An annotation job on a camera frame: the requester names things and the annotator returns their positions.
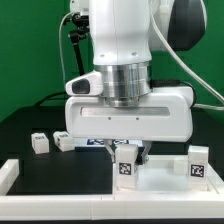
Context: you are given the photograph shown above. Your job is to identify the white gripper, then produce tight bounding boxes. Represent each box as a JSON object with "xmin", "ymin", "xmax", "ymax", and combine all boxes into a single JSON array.
[{"xmin": 65, "ymin": 86, "xmax": 193, "ymax": 164}]

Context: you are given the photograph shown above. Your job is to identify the white square table top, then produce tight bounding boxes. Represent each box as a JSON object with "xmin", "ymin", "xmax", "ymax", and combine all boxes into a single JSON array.
[{"xmin": 113, "ymin": 155, "xmax": 217, "ymax": 192}]

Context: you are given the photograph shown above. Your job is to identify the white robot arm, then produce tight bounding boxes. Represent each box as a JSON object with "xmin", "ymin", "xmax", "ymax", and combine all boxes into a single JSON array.
[{"xmin": 65, "ymin": 0, "xmax": 207, "ymax": 163}]

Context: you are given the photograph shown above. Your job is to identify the white sheet with tags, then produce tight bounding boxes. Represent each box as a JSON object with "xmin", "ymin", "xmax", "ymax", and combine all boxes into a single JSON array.
[{"xmin": 74, "ymin": 138, "xmax": 143, "ymax": 147}]

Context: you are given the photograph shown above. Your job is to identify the white U-shaped obstacle fence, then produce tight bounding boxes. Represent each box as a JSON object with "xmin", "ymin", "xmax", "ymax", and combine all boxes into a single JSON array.
[{"xmin": 0, "ymin": 159, "xmax": 224, "ymax": 221}]

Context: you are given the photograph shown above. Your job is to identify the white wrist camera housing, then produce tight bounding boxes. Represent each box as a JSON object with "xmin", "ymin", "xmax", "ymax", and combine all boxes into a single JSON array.
[{"xmin": 65, "ymin": 71, "xmax": 103, "ymax": 96}]

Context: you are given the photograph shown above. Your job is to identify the black cables at base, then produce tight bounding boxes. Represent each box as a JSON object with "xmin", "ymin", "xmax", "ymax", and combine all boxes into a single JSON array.
[{"xmin": 33, "ymin": 90, "xmax": 68, "ymax": 108}]

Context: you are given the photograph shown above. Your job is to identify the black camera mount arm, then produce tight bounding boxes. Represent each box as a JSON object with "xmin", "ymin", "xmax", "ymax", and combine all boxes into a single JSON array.
[{"xmin": 68, "ymin": 13, "xmax": 90, "ymax": 76}]

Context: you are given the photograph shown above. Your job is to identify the white cable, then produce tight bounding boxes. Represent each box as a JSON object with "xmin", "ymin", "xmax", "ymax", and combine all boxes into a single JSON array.
[{"xmin": 58, "ymin": 11, "xmax": 76, "ymax": 91}]

